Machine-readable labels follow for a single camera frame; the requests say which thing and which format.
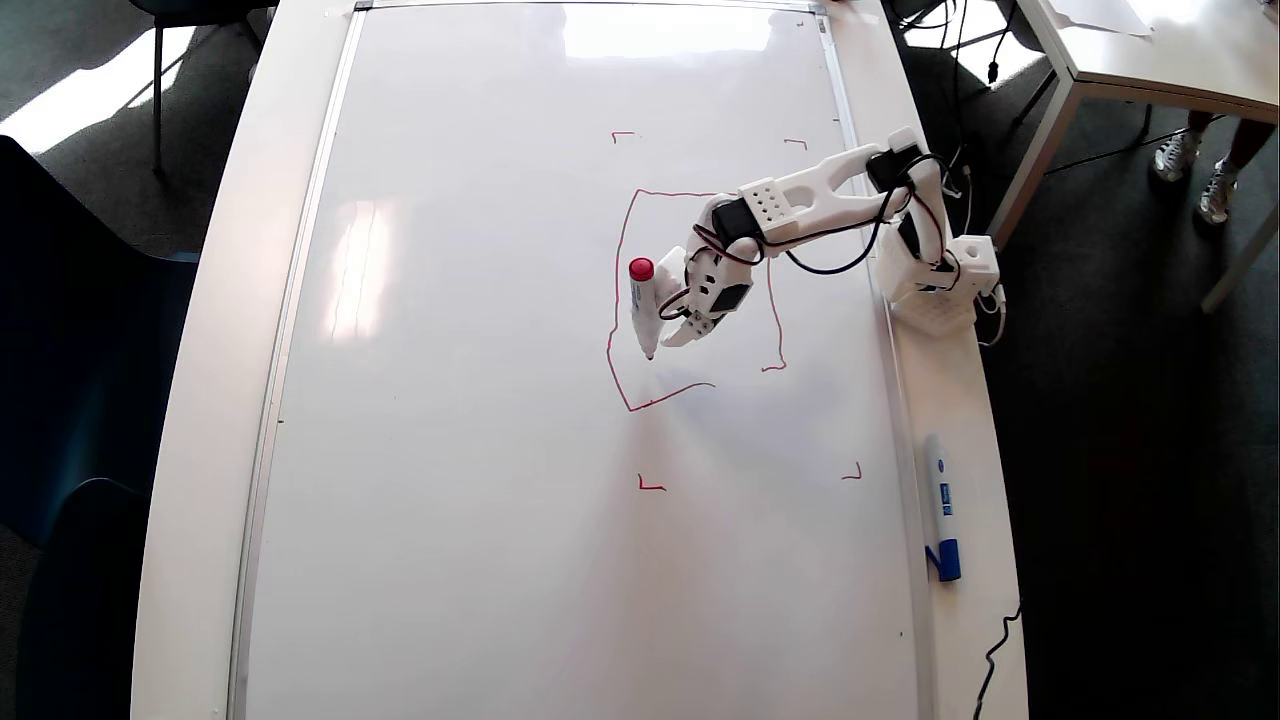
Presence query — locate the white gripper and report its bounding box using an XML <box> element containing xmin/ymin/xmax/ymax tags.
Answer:
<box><xmin>655</xmin><ymin>222</ymin><xmax>756</xmax><ymax>349</ymax></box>

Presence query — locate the red whiteboard marker pen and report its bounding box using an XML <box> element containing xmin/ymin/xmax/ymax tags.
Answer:
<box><xmin>628</xmin><ymin>257</ymin><xmax>661</xmax><ymax>361</ymax></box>

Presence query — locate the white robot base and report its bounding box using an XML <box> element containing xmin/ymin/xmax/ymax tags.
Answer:
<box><xmin>878</xmin><ymin>235</ymin><xmax>1001</xmax><ymax>336</ymax></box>

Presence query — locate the large whiteboard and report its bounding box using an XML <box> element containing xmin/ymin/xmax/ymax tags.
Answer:
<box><xmin>228</xmin><ymin>0</ymin><xmax>936</xmax><ymax>720</ymax></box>

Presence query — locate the blue whiteboard marker pen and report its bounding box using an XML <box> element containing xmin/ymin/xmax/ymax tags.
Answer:
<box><xmin>922</xmin><ymin>433</ymin><xmax>963</xmax><ymax>583</ymax></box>

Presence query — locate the white sneaker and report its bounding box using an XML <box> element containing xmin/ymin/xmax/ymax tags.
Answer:
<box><xmin>1155</xmin><ymin>128</ymin><xmax>1204</xmax><ymax>183</ymax></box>
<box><xmin>1198</xmin><ymin>160</ymin><xmax>1241</xmax><ymax>224</ymax></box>

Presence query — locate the white side table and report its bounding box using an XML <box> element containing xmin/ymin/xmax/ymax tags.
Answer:
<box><xmin>985</xmin><ymin>0</ymin><xmax>1280</xmax><ymax>316</ymax></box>

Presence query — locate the dark blue chair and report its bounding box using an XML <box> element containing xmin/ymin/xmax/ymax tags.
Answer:
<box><xmin>0</xmin><ymin>135</ymin><xmax>201</xmax><ymax>546</ymax></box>
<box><xmin>15</xmin><ymin>478</ymin><xmax>151</xmax><ymax>720</ymax></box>

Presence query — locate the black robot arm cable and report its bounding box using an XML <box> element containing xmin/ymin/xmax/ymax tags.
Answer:
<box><xmin>660</xmin><ymin>150</ymin><xmax>963</xmax><ymax>326</ymax></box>

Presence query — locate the white cable at base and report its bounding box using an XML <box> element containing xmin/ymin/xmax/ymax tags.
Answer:
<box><xmin>975</xmin><ymin>285</ymin><xmax>1008</xmax><ymax>348</ymax></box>

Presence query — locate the black cable with plug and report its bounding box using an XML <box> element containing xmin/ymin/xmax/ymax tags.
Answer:
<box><xmin>985</xmin><ymin>0</ymin><xmax>1016</xmax><ymax>86</ymax></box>

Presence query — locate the black floor cable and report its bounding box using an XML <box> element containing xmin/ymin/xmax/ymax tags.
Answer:
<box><xmin>1045</xmin><ymin>120</ymin><xmax>1216</xmax><ymax>176</ymax></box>

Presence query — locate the black cable on table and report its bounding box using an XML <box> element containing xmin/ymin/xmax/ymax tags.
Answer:
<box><xmin>972</xmin><ymin>598</ymin><xmax>1023</xmax><ymax>720</ymax></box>

